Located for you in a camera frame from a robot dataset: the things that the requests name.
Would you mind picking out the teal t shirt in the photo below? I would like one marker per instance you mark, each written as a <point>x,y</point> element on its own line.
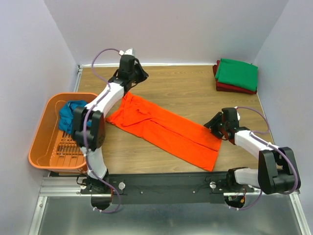
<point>66,115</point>

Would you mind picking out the orange t shirt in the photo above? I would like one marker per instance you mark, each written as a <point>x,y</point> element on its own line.
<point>176,135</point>

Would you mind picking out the orange plastic basket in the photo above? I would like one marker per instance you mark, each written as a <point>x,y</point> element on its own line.
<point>53,149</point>

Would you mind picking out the folded green t shirt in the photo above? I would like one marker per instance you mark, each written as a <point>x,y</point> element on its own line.
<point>237,73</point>

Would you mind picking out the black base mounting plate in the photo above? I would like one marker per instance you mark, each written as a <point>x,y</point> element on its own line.
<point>165,188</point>

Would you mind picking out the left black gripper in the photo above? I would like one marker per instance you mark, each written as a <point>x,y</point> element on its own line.
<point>137,72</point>

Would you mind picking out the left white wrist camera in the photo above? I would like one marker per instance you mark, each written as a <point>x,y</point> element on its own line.
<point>130,51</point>

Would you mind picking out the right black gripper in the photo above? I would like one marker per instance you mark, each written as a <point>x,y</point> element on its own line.
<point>217,122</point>

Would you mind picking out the folded dark red t shirt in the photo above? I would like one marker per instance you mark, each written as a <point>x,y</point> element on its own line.
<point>222,87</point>

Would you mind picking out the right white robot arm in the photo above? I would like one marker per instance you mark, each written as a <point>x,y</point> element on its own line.
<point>277,171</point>

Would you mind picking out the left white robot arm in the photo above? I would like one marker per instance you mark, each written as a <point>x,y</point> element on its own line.
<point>89,121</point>

